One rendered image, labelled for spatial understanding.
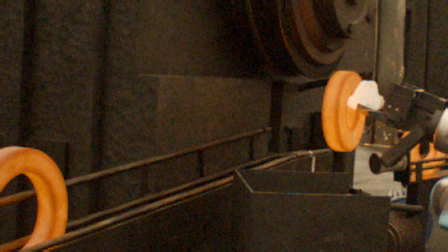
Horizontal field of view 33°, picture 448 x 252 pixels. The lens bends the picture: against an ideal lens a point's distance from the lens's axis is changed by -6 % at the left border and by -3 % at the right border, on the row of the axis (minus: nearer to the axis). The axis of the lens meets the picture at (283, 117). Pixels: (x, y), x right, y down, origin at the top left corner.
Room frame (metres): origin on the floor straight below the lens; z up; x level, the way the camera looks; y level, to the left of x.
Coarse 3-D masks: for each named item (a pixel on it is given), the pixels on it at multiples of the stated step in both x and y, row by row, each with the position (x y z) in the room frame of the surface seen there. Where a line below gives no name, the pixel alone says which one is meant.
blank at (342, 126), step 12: (348, 72) 1.53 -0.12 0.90; (336, 84) 1.50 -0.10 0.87; (348, 84) 1.52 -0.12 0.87; (324, 96) 1.49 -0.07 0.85; (336, 96) 1.48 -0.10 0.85; (348, 96) 1.52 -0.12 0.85; (324, 108) 1.49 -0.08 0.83; (336, 108) 1.48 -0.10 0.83; (348, 108) 1.58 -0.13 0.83; (324, 120) 1.49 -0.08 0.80; (336, 120) 1.48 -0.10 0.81; (348, 120) 1.58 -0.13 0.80; (360, 120) 1.59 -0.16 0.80; (324, 132) 1.50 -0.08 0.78; (336, 132) 1.48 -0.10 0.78; (348, 132) 1.53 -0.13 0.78; (360, 132) 1.59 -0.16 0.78; (336, 144) 1.51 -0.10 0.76; (348, 144) 1.53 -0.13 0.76
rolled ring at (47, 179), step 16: (0, 160) 0.96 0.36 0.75; (16, 160) 0.98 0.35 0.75; (32, 160) 1.01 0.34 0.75; (48, 160) 1.04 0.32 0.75; (0, 176) 0.96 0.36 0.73; (32, 176) 1.04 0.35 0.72; (48, 176) 1.04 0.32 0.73; (48, 192) 1.05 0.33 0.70; (64, 192) 1.08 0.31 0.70; (48, 208) 1.06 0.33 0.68; (64, 208) 1.08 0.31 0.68; (48, 224) 1.06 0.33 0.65; (64, 224) 1.08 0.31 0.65; (32, 240) 1.05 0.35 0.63
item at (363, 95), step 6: (360, 84) 1.52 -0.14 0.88; (366, 84) 1.51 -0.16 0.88; (360, 90) 1.52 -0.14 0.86; (366, 90) 1.51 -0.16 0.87; (354, 96) 1.52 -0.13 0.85; (360, 96) 1.52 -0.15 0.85; (366, 96) 1.51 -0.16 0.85; (372, 96) 1.50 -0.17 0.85; (348, 102) 1.52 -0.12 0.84; (354, 102) 1.51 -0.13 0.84; (360, 102) 1.51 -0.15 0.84; (366, 102) 1.51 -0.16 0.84; (372, 102) 1.50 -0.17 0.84; (378, 102) 1.50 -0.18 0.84; (354, 108) 1.51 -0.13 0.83; (372, 108) 1.50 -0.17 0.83; (378, 108) 1.50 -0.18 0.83
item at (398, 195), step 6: (402, 186) 4.06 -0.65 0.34; (390, 192) 4.11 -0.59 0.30; (396, 192) 4.01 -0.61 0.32; (402, 192) 3.92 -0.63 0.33; (396, 198) 3.77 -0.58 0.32; (402, 198) 3.76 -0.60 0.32; (390, 210) 3.75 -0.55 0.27; (432, 222) 3.74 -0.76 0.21; (432, 228) 3.74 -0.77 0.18; (426, 234) 3.72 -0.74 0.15; (426, 240) 3.74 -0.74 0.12; (426, 246) 3.97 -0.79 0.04
